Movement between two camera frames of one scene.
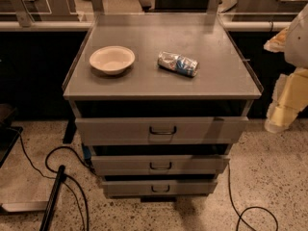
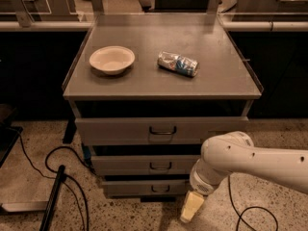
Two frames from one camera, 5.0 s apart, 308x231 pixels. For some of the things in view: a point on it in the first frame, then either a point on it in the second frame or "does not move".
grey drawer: [128, 165] does not move
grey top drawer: [162, 130] does not move
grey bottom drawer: [159, 188] does not move
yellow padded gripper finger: [290, 98] to [192, 205]
